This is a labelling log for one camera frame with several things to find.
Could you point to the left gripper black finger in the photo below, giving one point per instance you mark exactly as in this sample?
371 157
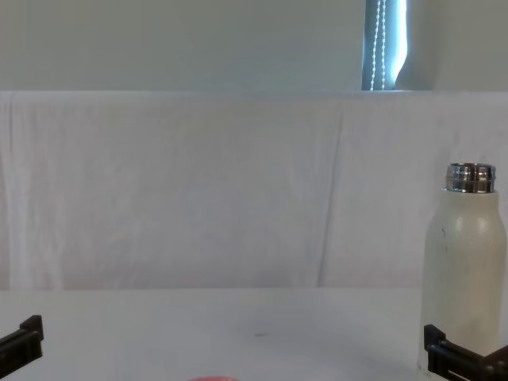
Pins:
28 341

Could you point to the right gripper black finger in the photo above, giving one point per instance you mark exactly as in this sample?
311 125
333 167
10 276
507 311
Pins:
440 357

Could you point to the cream vacuum bottle steel neck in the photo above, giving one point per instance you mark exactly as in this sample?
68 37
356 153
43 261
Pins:
464 270

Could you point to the white table cloth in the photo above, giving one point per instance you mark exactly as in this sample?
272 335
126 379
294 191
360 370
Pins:
198 329

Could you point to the white draped backdrop cloth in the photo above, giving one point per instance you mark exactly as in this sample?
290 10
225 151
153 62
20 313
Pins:
198 190

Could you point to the white curtain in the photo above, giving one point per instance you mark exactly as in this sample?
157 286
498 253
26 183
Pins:
166 39
460 39

